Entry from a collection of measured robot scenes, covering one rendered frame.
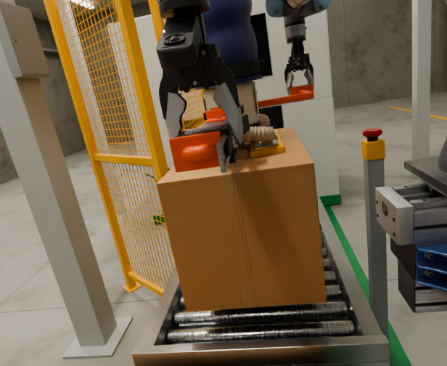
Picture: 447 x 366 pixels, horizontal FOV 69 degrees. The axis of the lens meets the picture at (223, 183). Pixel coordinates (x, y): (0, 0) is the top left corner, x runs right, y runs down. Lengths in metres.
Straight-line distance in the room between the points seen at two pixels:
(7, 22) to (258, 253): 1.39
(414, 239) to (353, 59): 10.21
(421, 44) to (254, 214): 3.18
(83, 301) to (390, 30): 10.53
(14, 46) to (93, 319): 1.40
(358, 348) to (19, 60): 1.64
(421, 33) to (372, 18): 7.35
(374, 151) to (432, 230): 0.59
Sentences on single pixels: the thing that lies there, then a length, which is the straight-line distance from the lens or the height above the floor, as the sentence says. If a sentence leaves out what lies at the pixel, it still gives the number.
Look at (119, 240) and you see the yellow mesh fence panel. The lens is 2.41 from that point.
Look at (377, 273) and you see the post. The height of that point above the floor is 0.43.
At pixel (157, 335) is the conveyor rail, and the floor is 0.60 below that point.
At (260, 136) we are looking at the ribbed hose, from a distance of 0.91.
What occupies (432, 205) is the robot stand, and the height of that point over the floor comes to 0.98.
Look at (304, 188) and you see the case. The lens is 0.83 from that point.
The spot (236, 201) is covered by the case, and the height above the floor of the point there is 1.01.
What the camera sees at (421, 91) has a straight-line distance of 3.85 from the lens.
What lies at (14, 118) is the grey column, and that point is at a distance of 1.79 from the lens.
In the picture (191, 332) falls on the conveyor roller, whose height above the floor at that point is 0.55.
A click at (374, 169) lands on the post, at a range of 1.38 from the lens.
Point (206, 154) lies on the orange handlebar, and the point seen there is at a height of 1.21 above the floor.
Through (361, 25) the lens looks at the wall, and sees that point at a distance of 11.03.
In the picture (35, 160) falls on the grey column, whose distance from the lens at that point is 1.78.
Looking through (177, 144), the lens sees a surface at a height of 1.23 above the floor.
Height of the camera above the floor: 1.30
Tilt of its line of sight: 17 degrees down
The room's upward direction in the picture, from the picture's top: 10 degrees counter-clockwise
